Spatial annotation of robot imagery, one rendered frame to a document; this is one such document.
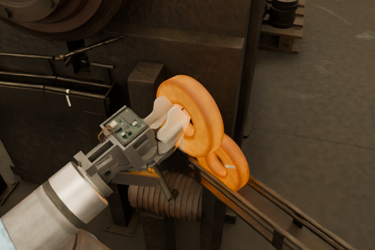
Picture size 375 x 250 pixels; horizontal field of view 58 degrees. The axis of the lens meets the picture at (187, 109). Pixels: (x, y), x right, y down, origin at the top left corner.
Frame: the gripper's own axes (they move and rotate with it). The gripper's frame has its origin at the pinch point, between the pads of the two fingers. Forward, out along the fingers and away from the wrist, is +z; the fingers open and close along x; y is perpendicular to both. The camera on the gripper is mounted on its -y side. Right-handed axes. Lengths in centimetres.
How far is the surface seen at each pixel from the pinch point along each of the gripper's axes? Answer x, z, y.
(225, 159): -2.9, 3.3, -19.3
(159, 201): 12.2, -12.0, -40.7
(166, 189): 10.4, -8.7, -35.1
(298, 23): 87, 154, -125
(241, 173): -7.1, 3.6, -20.8
